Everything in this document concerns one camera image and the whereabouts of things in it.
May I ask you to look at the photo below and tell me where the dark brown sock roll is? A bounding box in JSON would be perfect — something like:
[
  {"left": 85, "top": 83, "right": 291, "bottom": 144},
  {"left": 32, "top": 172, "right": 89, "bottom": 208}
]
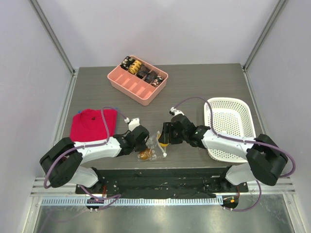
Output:
[{"left": 136, "top": 65, "right": 150, "bottom": 79}]

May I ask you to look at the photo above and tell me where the clear zip top bag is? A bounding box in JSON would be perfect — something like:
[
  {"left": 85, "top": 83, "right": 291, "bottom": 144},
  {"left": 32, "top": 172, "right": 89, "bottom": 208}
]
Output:
[{"left": 139, "top": 131, "right": 167, "bottom": 161}]

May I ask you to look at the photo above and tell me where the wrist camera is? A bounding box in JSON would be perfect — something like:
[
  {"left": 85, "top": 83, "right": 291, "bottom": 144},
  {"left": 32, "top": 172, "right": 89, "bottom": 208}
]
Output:
[
  {"left": 169, "top": 107, "right": 184, "bottom": 117},
  {"left": 124, "top": 117, "right": 140, "bottom": 131}
]

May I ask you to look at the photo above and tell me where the pink divided tray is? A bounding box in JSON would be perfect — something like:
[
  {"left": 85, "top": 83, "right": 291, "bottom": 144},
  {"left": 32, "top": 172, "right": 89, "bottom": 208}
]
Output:
[{"left": 107, "top": 55, "right": 169, "bottom": 106}]

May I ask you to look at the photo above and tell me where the white perforated basket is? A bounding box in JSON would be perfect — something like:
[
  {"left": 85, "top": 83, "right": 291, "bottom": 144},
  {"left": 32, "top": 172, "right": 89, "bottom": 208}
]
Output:
[{"left": 204, "top": 97, "right": 256, "bottom": 164}]

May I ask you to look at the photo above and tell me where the white slotted cable duct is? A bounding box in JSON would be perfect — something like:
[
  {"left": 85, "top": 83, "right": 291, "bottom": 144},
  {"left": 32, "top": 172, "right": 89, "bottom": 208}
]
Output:
[{"left": 41, "top": 196, "right": 223, "bottom": 206}]

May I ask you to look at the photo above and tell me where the purple cable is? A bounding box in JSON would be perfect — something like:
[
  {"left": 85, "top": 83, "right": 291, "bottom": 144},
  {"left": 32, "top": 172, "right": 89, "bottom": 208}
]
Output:
[
  {"left": 43, "top": 106, "right": 131, "bottom": 212},
  {"left": 173, "top": 96, "right": 297, "bottom": 212}
]

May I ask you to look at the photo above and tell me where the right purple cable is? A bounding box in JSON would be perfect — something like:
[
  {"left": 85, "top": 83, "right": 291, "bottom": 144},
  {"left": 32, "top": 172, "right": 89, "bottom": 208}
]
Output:
[{"left": 173, "top": 96, "right": 297, "bottom": 212}]

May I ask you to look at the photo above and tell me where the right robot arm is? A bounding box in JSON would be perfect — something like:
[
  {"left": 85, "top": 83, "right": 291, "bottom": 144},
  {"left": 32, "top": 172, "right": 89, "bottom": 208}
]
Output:
[{"left": 158, "top": 114, "right": 288, "bottom": 192}]

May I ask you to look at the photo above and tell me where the brown orange fake fruit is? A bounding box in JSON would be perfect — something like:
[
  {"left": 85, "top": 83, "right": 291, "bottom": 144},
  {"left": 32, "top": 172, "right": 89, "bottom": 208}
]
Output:
[{"left": 138, "top": 149, "right": 153, "bottom": 161}]

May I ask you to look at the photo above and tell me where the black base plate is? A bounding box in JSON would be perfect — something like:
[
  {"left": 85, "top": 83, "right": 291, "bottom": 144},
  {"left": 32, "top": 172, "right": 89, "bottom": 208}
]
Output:
[{"left": 87, "top": 167, "right": 248, "bottom": 199}]

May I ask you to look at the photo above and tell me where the aluminium frame post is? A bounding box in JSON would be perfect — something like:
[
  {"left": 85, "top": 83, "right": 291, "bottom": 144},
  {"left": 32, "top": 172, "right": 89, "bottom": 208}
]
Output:
[
  {"left": 29, "top": 0, "right": 76, "bottom": 76},
  {"left": 242, "top": 0, "right": 288, "bottom": 72}
]

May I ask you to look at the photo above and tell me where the red folded cloth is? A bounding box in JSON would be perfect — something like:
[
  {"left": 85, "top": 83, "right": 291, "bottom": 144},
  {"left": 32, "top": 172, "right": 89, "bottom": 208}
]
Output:
[{"left": 69, "top": 109, "right": 118, "bottom": 142}]

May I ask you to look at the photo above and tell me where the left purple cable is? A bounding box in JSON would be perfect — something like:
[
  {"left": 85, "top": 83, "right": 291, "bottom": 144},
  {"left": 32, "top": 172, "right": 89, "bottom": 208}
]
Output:
[{"left": 43, "top": 106, "right": 131, "bottom": 212}]

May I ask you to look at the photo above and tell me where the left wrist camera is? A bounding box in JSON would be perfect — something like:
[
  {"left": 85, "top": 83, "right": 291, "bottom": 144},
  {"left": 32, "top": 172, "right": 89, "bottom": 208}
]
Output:
[{"left": 124, "top": 117, "right": 140, "bottom": 131}]

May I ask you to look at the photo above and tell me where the left aluminium frame post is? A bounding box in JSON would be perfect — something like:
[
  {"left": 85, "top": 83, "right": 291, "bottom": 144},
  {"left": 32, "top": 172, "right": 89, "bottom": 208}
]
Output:
[{"left": 29, "top": 0, "right": 76, "bottom": 76}]

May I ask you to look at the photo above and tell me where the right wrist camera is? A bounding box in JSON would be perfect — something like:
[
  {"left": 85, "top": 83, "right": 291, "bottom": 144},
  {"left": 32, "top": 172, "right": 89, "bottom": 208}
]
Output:
[{"left": 169, "top": 107, "right": 184, "bottom": 117}]

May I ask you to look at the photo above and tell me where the yellow black sock roll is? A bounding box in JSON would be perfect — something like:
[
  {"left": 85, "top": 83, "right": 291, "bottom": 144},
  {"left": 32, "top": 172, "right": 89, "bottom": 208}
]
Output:
[{"left": 128, "top": 60, "right": 142, "bottom": 75}]

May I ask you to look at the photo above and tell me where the black spotted sock roll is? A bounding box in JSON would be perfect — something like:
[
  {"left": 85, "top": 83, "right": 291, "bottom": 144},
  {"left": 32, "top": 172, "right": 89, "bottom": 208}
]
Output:
[{"left": 151, "top": 75, "right": 164, "bottom": 88}]

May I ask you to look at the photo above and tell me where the black floral sock roll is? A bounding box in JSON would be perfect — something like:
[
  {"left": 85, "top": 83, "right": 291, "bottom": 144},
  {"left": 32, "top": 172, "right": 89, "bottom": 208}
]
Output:
[{"left": 120, "top": 56, "right": 135, "bottom": 70}]

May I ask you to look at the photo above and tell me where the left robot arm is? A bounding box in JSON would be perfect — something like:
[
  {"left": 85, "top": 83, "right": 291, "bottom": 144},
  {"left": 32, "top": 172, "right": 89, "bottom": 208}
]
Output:
[{"left": 39, "top": 125, "right": 149, "bottom": 194}]

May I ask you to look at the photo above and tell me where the right aluminium frame post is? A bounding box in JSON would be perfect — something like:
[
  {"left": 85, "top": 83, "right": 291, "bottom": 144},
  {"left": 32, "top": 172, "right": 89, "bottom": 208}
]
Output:
[{"left": 242, "top": 0, "right": 288, "bottom": 72}]

